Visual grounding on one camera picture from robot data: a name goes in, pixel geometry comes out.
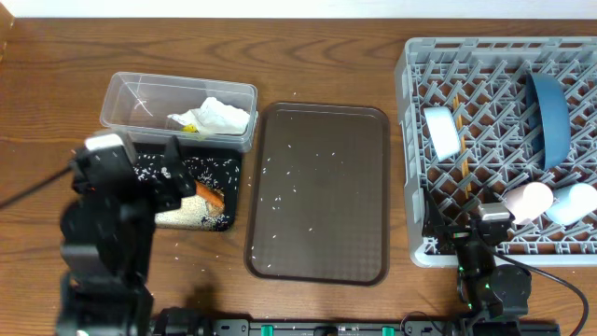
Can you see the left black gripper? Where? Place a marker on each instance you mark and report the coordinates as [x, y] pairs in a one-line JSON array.
[[166, 188]]

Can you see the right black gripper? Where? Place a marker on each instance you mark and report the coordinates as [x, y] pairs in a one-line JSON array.
[[454, 234]]

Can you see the orange carrot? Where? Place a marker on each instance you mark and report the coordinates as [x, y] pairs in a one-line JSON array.
[[213, 197]]

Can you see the foil snack wrapper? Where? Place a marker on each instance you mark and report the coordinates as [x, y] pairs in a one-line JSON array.
[[189, 129]]

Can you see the white napkin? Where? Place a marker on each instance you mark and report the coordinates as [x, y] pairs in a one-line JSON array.
[[212, 117]]

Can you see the pink cup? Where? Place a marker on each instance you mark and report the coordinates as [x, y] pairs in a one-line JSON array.
[[528, 202]]

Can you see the light blue rice bowl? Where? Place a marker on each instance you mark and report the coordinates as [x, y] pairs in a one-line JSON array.
[[443, 132]]

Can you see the small blue bowl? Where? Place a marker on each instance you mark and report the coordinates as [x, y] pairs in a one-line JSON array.
[[572, 203]]

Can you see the dark blue bowl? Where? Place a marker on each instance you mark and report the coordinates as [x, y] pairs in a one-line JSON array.
[[552, 116]]

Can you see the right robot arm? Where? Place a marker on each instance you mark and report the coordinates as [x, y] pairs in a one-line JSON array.
[[497, 295]]

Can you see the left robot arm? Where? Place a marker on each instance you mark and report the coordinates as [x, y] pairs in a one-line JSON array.
[[108, 233]]

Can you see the spilled rice pile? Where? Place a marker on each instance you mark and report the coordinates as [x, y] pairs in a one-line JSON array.
[[191, 212]]

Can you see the black plastic bin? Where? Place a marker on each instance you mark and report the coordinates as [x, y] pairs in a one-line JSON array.
[[231, 172]]

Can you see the clear plastic bin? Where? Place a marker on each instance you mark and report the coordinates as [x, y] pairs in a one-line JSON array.
[[143, 106]]

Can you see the brown plastic serving tray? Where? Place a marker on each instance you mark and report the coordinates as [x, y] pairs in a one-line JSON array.
[[320, 203]]

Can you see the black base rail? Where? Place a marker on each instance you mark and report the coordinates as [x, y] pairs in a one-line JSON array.
[[187, 322]]

